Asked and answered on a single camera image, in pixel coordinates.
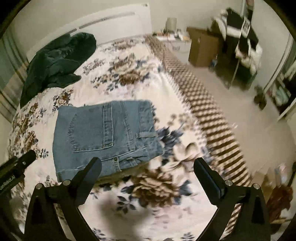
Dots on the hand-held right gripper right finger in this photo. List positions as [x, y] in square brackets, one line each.
[208, 183]

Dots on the large brown cardboard box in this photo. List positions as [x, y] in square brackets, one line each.
[203, 48]

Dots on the white table lamp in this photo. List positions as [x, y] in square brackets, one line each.
[171, 24]

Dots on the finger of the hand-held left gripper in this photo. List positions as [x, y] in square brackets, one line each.
[23, 161]

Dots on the brown cloth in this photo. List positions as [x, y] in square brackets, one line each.
[279, 201]

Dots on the brown checkered sheet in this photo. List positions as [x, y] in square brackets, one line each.
[203, 102]

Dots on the pink packet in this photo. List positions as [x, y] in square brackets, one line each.
[281, 172]

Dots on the bed with floral sheet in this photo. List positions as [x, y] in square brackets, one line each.
[161, 208]

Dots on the pale green curtain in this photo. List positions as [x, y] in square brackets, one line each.
[9, 69]

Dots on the white nightstand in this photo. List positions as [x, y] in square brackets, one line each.
[182, 46]

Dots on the blue denim pants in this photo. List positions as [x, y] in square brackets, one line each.
[97, 134]

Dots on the pair of olive shoes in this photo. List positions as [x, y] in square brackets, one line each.
[260, 98]

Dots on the black and white jacket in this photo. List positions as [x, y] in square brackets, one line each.
[233, 20]

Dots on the dark green blanket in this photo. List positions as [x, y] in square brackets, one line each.
[53, 62]

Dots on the white wardrobe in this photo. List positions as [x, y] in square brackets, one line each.
[270, 27]

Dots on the plastic water bottle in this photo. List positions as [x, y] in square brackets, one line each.
[214, 62]

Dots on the white headboard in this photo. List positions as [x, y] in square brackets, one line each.
[104, 25]

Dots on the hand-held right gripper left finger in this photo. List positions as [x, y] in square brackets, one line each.
[89, 183]

